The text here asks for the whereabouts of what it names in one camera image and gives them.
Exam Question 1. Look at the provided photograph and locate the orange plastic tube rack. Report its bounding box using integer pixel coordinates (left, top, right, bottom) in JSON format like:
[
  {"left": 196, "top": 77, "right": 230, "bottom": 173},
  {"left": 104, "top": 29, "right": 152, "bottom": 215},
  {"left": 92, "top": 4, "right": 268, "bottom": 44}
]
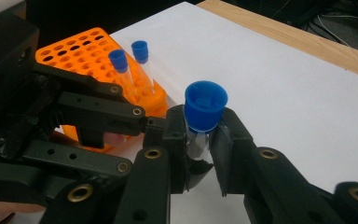
[{"left": 34, "top": 26, "right": 169, "bottom": 154}]

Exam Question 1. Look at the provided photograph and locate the blue capped clear test tube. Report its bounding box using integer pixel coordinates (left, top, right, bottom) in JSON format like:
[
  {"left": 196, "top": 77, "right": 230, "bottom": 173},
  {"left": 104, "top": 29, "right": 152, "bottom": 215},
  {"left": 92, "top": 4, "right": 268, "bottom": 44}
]
[
  {"left": 107, "top": 48, "right": 138, "bottom": 96},
  {"left": 131, "top": 39, "right": 157, "bottom": 95},
  {"left": 184, "top": 79, "right": 229, "bottom": 163}
]

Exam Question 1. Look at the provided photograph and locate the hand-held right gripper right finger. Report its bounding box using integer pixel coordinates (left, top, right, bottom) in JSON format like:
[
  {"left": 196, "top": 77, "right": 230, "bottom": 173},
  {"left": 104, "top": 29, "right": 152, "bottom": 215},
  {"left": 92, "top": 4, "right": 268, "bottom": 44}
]
[{"left": 211, "top": 106, "right": 257, "bottom": 198}]

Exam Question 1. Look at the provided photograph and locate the white paper sheet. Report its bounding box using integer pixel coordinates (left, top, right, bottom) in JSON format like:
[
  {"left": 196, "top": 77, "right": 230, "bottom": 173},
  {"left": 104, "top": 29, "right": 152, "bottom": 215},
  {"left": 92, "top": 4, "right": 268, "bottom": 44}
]
[{"left": 12, "top": 1, "right": 358, "bottom": 224}]

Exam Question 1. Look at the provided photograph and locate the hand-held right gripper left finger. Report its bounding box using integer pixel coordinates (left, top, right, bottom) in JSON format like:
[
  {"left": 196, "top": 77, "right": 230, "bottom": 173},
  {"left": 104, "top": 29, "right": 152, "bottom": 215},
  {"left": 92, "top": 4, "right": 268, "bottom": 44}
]
[{"left": 162, "top": 105, "right": 214, "bottom": 194}]

